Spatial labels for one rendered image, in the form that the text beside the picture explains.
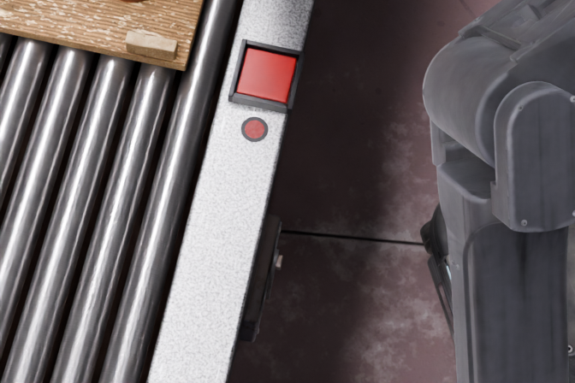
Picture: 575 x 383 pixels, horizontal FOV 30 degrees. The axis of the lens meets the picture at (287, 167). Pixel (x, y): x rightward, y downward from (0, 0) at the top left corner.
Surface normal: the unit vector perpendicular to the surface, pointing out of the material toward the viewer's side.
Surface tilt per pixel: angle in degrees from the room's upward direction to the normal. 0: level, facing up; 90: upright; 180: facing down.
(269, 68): 0
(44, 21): 0
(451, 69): 63
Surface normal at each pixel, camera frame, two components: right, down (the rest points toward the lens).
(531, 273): 0.28, 0.36
